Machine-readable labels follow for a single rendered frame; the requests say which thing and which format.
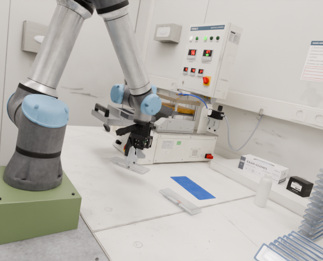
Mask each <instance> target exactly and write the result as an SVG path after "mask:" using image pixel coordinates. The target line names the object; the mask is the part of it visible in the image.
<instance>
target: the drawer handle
mask: <svg viewBox="0 0 323 261"><path fill-rule="evenodd" d="M94 110H95V111H98V110H100V111H102V112H104V113H105V115H104V116H105V117H109V109H108V108H106V107H104V106H102V105H100V104H98V103H96V104H95V109H94Z"/></svg>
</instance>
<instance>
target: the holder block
mask: <svg viewBox="0 0 323 261"><path fill-rule="evenodd" d="M116 108H118V109H120V110H121V115H120V116H122V117H124V118H126V119H128V120H134V112H135V110H134V109H128V108H119V107H116ZM155 119H156V117H154V116H152V117H151V122H155Z"/></svg>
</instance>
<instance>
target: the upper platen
mask: <svg viewBox="0 0 323 261"><path fill-rule="evenodd" d="M161 104H162V105H164V106H167V107H170V108H173V111H174V108H175V102H172V101H171V103H165V102H162V103H161ZM177 111H178V115H184V116H189V117H193V114H194V110H193V109H189V108H186V107H183V106H180V105H178V108H177Z"/></svg>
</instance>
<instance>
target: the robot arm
mask: <svg viewBox="0 0 323 261"><path fill-rule="evenodd" d="M56 2H57V6H56V9H55V11H54V14H53V16H52V19H51V21H50V24H49V26H48V29H47V31H46V33H45V36H44V38H43V41H42V43H41V46H40V48H39V50H38V53H37V55H36V58H35V60H34V63H33V65H32V68H31V71H30V73H29V75H28V78H26V79H24V80H22V81H20V82H19V84H18V87H17V89H16V91H15V92H14V93H13V94H11V96H10V97H9V98H8V101H7V106H6V107H7V114H8V116H9V118H10V120H11V121H12V122H13V123H14V124H15V125H16V127H17V128H18V129H19V130H18V136H17V143H16V149H15V152H14V154H13V156H12V157H11V159H10V161H9V163H8V164H7V166H6V168H5V170H4V175H3V180H4V182H5V183H6V184H8V185H9V186H11V187H14V188H16V189H20V190H25V191H47V190H51V189H54V188H56V187H58V186H59V185H60V184H61V182H62V178H63V170H62V163H61V151H62V146H63V142H64V137H65V131H66V126H67V123H68V120H69V108H68V106H67V104H66V103H64V102H63V101H61V100H59V99H58V94H57V92H56V88H57V85H58V83H59V81H60V78H61V76H62V74H63V71H64V69H65V66H66V64H67V61H68V59H69V57H70V54H71V52H72V49H73V47H74V45H75V42H76V40H77V37H78V35H79V33H80V30H81V27H82V25H83V22H84V20H85V19H88V18H91V17H92V15H93V12H94V10H95V9H96V12H97V14H98V15H99V16H100V17H102V18H103V20H104V23H105V25H106V28H107V31H108V33H109V36H110V39H111V42H112V44H113V47H114V50H115V52H116V55H117V57H118V61H119V63H120V66H121V69H122V71H123V74H124V77H125V79H126V82H127V85H123V84H115V85H114V86H113V87H112V89H111V92H110V98H111V100H112V102H113V103H115V104H119V105H120V104H122V105H126V106H129V107H131V108H133V109H134V110H135V112H134V121H133V122H134V123H136V124H133V125H130V126H127V127H122V128H119V129H117V130H116V131H115V132H116V135H117V136H124V135H126V134H127V133H130V132H131V133H130V135H129V137H128V139H127V143H126V146H125V154H124V155H125V165H126V167H128V164H129V162H133V163H136V161H137V160H138V158H145V154H144V153H143V152H142V150H143V149H144V148H146V149H149V148H151V145H152V140H153V136H150V133H151V128H152V127H153V126H154V123H150V121H151V117H152V115H155V114H157V113H158V112H159V111H160V109H161V106H162V101H161V98H160V97H159V96H157V95H156V90H157V87H156V86H155V85H152V84H150V81H149V78H148V74H147V72H146V68H145V65H144V62H143V58H142V55H141V52H140V49H139V45H138V42H137V39H136V35H135V32H134V29H133V26H132V23H131V20H130V16H129V13H128V7H129V1H128V0H56ZM150 143H151V145H150ZM132 146H133V147H132Z"/></svg>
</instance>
